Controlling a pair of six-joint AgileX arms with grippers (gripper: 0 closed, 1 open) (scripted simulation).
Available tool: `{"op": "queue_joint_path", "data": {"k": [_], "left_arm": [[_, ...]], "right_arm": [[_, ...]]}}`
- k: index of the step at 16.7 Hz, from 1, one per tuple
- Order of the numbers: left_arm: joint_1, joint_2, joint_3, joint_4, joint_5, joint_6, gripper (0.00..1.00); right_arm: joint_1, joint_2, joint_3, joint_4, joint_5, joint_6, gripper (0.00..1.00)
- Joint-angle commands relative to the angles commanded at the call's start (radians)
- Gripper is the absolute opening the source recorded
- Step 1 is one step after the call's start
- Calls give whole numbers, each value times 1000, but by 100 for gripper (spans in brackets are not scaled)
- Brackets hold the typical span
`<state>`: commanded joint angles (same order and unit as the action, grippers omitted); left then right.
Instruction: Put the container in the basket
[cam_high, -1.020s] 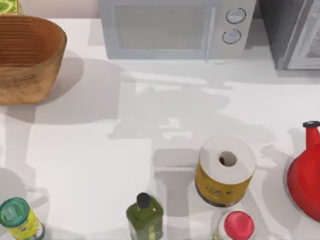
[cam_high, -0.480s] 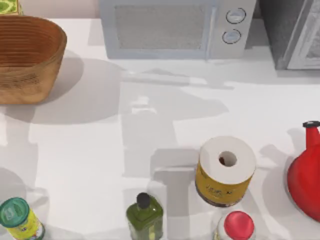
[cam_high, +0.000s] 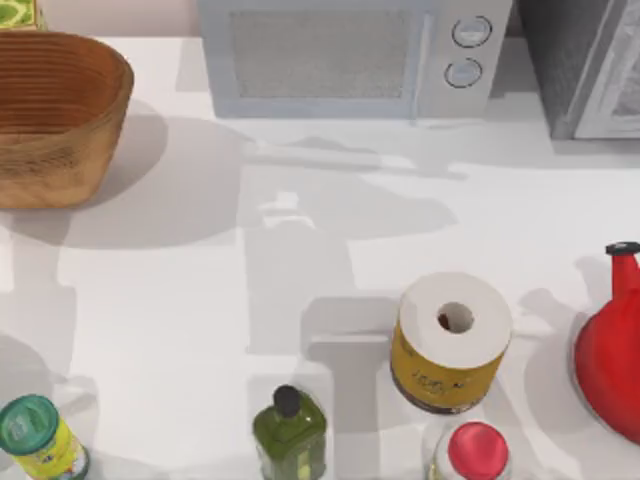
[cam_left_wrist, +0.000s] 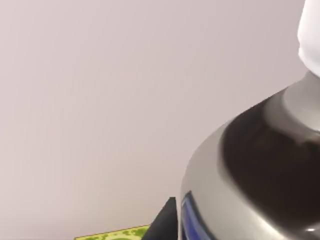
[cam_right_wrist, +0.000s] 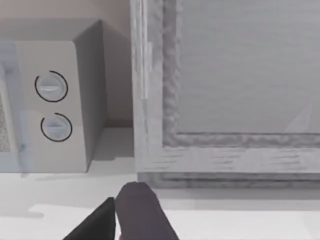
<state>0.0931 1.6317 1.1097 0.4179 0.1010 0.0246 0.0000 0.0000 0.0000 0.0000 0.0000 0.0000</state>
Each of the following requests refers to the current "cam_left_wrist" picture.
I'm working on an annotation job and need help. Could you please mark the green patterned coaster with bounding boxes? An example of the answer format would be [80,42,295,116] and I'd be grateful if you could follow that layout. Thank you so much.
[73,224,151,240]

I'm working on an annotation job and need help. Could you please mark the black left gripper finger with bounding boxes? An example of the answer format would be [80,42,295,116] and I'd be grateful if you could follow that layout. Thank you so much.
[144,196,179,240]

